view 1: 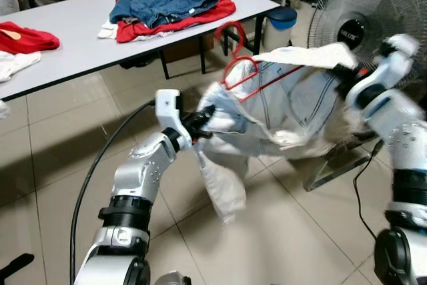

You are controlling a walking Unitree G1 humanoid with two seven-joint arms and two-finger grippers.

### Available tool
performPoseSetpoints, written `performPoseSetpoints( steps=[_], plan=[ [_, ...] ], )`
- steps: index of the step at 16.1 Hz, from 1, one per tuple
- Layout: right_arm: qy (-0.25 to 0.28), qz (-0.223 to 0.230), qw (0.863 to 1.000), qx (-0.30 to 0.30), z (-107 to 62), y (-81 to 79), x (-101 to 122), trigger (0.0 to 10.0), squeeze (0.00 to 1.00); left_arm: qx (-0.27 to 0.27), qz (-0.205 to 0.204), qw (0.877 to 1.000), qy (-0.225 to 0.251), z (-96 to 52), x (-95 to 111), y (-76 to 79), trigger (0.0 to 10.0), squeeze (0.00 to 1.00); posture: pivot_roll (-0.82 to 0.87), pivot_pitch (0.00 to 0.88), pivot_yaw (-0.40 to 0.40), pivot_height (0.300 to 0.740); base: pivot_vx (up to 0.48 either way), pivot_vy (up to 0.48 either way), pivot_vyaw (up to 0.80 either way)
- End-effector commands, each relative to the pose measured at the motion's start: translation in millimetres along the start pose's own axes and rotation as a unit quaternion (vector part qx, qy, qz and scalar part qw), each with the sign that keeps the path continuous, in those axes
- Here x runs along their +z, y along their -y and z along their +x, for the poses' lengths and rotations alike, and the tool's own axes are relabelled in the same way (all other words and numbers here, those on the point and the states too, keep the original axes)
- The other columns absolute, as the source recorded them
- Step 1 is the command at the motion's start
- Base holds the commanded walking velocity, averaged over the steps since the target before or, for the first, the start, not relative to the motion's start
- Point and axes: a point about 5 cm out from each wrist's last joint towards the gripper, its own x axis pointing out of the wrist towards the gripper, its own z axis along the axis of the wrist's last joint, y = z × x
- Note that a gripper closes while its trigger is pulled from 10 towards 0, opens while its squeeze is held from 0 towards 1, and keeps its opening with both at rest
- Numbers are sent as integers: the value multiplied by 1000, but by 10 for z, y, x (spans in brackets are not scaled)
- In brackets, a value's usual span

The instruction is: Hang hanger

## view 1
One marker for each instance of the blue lidded bin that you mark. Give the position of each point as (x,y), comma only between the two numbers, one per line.
(281,18)

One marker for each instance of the crumpled white garment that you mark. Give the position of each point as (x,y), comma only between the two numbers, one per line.
(17,65)

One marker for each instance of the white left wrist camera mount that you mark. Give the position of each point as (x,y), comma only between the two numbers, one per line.
(168,108)

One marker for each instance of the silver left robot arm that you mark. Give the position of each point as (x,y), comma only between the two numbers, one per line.
(140,171)

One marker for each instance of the small white cloth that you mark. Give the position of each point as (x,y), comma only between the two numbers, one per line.
(108,30)

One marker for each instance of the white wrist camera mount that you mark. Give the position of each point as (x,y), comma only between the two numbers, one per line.
(400,55)
(168,108)

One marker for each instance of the white cotton garment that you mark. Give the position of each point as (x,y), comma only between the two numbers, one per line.
(293,105)

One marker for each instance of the red garment tan label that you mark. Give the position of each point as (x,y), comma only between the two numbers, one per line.
(30,41)

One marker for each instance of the blue denim garment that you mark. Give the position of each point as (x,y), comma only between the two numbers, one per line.
(160,5)

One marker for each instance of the grey folding table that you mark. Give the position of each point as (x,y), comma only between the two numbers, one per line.
(73,25)

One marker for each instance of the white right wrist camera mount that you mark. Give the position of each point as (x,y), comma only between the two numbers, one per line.
(400,55)

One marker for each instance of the large red garment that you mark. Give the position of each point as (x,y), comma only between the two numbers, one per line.
(200,21)

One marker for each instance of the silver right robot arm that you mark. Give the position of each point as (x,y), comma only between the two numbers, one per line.
(400,131)

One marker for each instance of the black standing fan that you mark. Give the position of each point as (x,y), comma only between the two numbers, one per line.
(348,35)

